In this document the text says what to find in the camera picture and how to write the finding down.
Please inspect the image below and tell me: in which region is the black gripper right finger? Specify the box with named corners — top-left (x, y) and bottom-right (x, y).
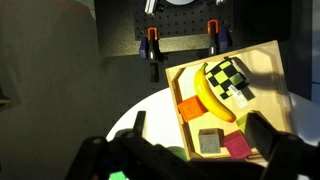
top-left (244, 112), bottom-right (305, 180)

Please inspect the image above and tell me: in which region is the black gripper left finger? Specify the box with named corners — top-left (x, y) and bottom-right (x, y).
top-left (120, 110), bottom-right (158, 151)

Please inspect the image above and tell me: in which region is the yellow-green block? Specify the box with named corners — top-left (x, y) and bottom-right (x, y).
top-left (235, 111), bottom-right (254, 134)

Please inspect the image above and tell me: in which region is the magenta block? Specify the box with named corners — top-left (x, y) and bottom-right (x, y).
top-left (223, 129), bottom-right (254, 160)

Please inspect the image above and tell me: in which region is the wooden tray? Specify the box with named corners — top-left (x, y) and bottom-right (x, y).
top-left (165, 39), bottom-right (296, 163)

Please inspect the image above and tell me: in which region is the orange block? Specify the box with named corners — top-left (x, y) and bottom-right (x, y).
top-left (177, 95), bottom-right (209, 124)

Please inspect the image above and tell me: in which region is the gray block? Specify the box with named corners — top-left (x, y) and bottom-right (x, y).
top-left (198, 128), bottom-right (225, 155)

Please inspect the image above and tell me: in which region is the yellow banana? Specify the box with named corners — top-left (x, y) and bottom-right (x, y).
top-left (193, 62), bottom-right (238, 124)

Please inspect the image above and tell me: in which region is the black yellow checkered soft cube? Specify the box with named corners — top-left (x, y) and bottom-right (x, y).
top-left (204, 57), bottom-right (257, 109)

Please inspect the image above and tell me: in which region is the black robot cart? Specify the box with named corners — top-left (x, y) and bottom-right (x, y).
top-left (94, 0), bottom-right (293, 58)

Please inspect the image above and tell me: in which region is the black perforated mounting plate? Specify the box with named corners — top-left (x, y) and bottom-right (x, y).
top-left (133, 0), bottom-right (234, 41)

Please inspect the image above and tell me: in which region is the silver aluminium profile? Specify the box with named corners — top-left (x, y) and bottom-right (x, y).
top-left (144, 0), bottom-right (158, 16)

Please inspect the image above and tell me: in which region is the orange handled clamp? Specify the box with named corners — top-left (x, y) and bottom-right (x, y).
top-left (206, 19), bottom-right (231, 56)
top-left (139, 27), bottom-right (164, 84)

